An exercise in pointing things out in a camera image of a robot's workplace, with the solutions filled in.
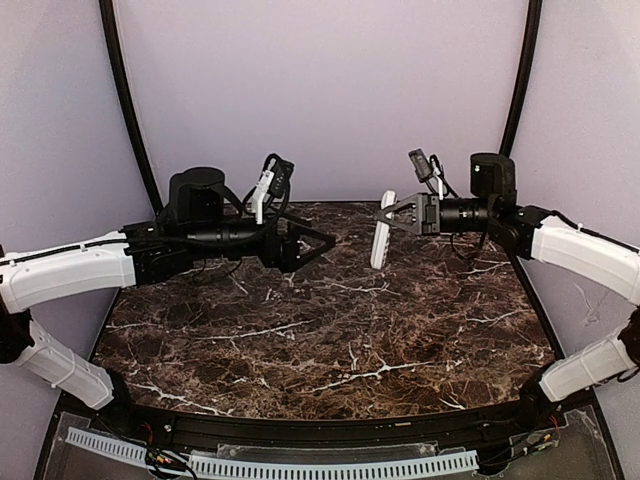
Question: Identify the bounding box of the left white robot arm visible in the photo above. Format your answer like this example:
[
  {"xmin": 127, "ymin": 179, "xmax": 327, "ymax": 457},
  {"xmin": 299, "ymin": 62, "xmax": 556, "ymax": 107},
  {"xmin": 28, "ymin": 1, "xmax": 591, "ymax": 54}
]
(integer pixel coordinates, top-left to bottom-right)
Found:
[{"xmin": 1, "ymin": 154, "xmax": 335, "ymax": 411}]

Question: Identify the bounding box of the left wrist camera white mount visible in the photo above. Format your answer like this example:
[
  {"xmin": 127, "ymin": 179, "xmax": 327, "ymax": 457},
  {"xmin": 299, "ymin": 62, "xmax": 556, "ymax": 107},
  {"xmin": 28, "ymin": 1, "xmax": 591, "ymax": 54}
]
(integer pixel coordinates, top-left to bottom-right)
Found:
[{"xmin": 249, "ymin": 153, "xmax": 294, "ymax": 225}]

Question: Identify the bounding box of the right black frame post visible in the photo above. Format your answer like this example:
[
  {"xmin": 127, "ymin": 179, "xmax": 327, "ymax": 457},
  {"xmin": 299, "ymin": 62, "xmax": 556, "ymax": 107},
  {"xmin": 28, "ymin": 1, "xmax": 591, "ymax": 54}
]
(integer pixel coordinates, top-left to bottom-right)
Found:
[{"xmin": 499, "ymin": 0, "xmax": 543, "ymax": 157}]

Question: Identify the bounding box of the left black frame post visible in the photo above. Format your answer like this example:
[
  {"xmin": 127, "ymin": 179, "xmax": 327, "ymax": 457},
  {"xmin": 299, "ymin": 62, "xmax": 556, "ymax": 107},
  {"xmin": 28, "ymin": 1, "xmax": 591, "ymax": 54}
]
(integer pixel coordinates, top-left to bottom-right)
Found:
[{"xmin": 98, "ymin": 0, "xmax": 163, "ymax": 214}]

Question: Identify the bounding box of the left grey cable duct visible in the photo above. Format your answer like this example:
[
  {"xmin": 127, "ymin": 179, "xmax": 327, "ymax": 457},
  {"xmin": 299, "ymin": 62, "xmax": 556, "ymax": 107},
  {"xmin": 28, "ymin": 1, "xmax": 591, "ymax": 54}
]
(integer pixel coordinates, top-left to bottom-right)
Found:
[{"xmin": 65, "ymin": 427, "xmax": 146, "ymax": 467}]

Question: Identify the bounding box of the white remote control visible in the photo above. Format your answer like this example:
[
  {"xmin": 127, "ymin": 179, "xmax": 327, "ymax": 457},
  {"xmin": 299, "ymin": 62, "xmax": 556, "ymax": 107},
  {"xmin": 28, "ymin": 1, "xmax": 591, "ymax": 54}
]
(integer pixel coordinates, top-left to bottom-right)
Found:
[{"xmin": 370, "ymin": 190, "xmax": 397, "ymax": 270}]

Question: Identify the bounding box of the centre grey cable duct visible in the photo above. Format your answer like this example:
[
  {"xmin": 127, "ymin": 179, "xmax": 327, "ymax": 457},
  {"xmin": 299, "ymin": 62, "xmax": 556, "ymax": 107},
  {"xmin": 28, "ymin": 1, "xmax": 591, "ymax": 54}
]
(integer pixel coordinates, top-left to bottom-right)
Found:
[{"xmin": 187, "ymin": 448, "xmax": 480, "ymax": 479}]

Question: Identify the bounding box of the black frame post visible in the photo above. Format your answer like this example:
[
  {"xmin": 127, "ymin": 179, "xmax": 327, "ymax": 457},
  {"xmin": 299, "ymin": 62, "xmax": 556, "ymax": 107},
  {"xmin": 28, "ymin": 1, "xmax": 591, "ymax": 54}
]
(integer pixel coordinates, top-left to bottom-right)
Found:
[
  {"xmin": 499, "ymin": 0, "xmax": 543, "ymax": 157},
  {"xmin": 98, "ymin": 0, "xmax": 163, "ymax": 214}
]

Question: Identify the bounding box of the black front rail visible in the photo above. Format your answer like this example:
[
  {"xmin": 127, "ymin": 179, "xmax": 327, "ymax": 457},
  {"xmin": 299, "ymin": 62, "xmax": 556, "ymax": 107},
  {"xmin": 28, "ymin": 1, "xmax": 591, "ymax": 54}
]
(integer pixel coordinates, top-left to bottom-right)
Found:
[{"xmin": 109, "ymin": 402, "xmax": 525, "ymax": 450}]

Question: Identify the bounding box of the grey cable duct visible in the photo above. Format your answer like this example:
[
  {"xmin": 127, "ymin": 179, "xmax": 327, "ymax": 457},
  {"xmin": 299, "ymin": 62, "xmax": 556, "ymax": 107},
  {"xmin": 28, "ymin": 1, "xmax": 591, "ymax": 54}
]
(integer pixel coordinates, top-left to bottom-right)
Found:
[
  {"xmin": 187, "ymin": 448, "xmax": 480, "ymax": 479},
  {"xmin": 65, "ymin": 427, "xmax": 146, "ymax": 467}
]

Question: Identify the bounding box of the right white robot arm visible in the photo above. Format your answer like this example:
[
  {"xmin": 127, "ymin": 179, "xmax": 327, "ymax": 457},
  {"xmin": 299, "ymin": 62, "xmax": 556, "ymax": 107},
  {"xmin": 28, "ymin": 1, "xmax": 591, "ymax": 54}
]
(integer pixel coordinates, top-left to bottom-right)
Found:
[{"xmin": 370, "ymin": 150, "xmax": 639, "ymax": 428}]

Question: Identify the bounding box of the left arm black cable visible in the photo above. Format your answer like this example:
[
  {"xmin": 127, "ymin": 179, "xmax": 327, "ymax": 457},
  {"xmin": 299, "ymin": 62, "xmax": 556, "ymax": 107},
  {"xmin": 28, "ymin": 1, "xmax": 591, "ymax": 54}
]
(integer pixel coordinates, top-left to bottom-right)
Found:
[{"xmin": 184, "ymin": 164, "xmax": 296, "ymax": 246}]

